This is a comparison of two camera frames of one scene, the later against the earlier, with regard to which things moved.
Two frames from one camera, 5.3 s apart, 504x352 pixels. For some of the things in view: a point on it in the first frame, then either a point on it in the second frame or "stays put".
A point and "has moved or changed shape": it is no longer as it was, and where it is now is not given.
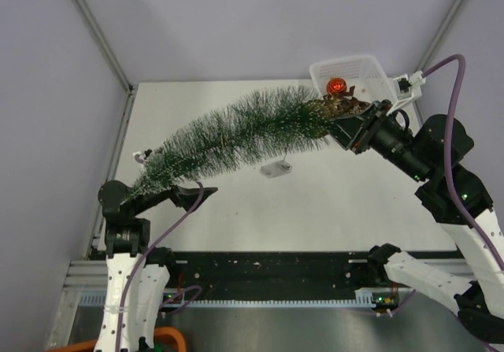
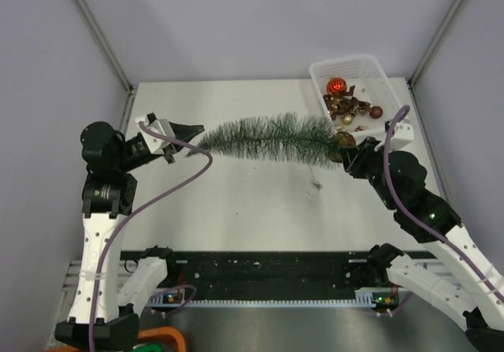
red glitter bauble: [336, 85] stays put
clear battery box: [276, 168] to [318, 186]
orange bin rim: [158, 331] stays put
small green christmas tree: [239, 135] has moved or changed shape
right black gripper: [357, 131] to [355, 157]
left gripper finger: [187, 198] to [184, 131]
